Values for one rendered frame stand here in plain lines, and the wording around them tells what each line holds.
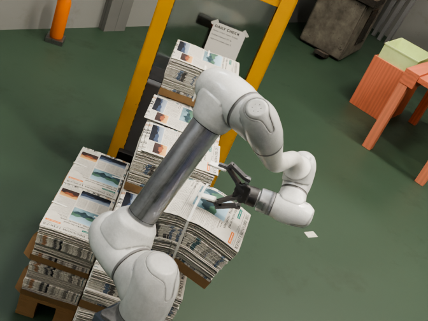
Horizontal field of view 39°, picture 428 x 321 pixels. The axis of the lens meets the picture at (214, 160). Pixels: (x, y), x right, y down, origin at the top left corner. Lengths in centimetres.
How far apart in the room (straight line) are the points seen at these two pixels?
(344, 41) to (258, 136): 704
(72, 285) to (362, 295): 219
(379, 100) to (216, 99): 570
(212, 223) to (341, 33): 668
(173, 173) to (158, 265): 28
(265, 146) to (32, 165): 271
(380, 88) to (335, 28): 165
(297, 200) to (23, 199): 218
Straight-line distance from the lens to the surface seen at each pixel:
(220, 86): 178
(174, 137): 289
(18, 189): 402
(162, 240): 225
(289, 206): 219
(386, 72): 733
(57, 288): 310
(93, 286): 247
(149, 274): 182
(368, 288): 455
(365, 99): 746
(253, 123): 168
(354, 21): 864
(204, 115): 180
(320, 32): 880
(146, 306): 186
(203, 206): 228
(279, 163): 189
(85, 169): 329
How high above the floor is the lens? 247
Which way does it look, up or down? 30 degrees down
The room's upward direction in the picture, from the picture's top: 24 degrees clockwise
